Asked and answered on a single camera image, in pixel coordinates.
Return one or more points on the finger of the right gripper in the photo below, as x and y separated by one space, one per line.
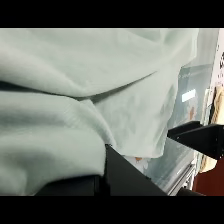
203 138

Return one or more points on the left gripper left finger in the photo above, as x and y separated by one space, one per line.
71 187

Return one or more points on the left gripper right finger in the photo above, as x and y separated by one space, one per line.
128 178

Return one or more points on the pale green T-shirt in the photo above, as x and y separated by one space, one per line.
83 66

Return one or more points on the silver frame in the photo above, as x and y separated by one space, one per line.
181 178

